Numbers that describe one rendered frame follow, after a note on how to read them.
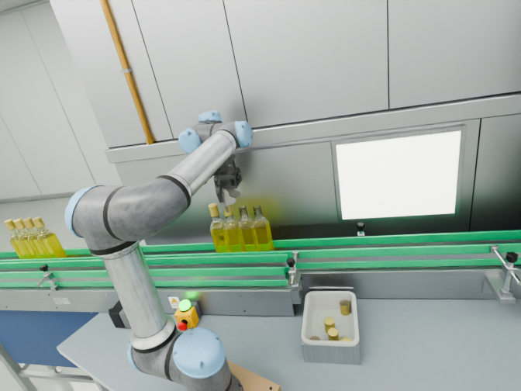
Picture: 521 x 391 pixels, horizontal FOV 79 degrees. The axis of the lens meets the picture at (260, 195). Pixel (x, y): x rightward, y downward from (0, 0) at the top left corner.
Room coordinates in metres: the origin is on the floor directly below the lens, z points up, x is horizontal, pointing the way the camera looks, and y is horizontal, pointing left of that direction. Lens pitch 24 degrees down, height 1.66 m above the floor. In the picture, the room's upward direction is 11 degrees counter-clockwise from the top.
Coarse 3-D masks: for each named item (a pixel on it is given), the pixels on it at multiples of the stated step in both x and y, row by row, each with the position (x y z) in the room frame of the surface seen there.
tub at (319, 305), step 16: (320, 304) 0.88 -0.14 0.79; (336, 304) 0.86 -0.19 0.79; (352, 304) 0.82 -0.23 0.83; (304, 320) 0.77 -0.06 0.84; (320, 320) 0.83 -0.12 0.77; (336, 320) 0.81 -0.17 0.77; (352, 320) 0.79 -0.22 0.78; (304, 336) 0.71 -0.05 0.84; (320, 336) 0.76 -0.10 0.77; (352, 336) 0.74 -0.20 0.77
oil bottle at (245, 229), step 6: (240, 222) 1.07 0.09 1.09; (246, 222) 1.06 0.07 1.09; (252, 222) 1.07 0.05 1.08; (240, 228) 1.06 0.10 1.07; (246, 228) 1.05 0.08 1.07; (240, 234) 1.06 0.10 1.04; (246, 234) 1.05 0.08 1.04; (252, 234) 1.05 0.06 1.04; (246, 240) 1.05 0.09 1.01; (252, 240) 1.05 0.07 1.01; (246, 246) 1.06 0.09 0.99; (252, 246) 1.05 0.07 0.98
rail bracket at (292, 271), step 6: (294, 252) 0.98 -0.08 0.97; (288, 258) 0.89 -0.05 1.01; (294, 258) 0.95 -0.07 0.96; (288, 264) 0.87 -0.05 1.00; (294, 264) 0.87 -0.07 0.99; (288, 270) 0.88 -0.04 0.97; (294, 270) 0.88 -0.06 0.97; (294, 276) 0.87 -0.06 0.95; (294, 282) 0.87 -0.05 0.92; (294, 288) 0.87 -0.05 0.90
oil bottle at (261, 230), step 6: (258, 222) 1.04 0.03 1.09; (264, 222) 1.04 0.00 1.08; (252, 228) 1.04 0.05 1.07; (258, 228) 1.03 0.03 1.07; (264, 228) 1.03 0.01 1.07; (258, 234) 1.03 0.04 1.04; (264, 234) 1.03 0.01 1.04; (270, 234) 1.05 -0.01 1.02; (258, 240) 1.03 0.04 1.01; (264, 240) 1.03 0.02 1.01; (270, 240) 1.04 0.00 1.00; (258, 246) 1.04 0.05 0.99; (264, 246) 1.03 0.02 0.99; (270, 246) 1.03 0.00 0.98
